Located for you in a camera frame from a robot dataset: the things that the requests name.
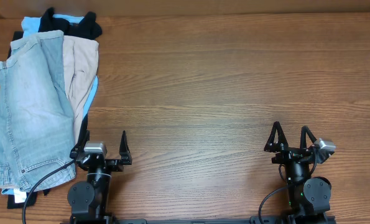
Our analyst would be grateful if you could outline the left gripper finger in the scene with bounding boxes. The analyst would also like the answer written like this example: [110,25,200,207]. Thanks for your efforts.
[119,131,132,165]
[70,130,90,159]

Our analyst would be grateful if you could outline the light blue denim shorts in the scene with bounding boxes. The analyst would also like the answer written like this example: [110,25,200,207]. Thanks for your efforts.
[0,30,76,192]

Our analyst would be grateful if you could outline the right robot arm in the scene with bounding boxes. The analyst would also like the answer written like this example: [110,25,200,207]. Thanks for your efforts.
[258,121,336,223]

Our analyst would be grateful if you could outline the black garment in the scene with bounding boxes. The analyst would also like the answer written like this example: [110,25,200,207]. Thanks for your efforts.
[0,7,103,210]

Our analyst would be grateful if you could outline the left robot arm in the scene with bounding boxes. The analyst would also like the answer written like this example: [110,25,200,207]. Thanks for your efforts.
[67,131,132,223]

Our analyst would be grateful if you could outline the light blue shirt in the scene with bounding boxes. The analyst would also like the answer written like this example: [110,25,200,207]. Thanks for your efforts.
[0,14,99,203]

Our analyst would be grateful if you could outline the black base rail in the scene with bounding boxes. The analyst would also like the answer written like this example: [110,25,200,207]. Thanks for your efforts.
[60,215,337,224]

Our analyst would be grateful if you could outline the beige khaki shorts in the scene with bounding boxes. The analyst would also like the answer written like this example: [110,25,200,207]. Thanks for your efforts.
[0,35,99,189]

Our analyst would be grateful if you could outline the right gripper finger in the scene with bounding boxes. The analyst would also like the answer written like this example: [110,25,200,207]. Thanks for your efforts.
[300,126,317,149]
[264,121,289,152]

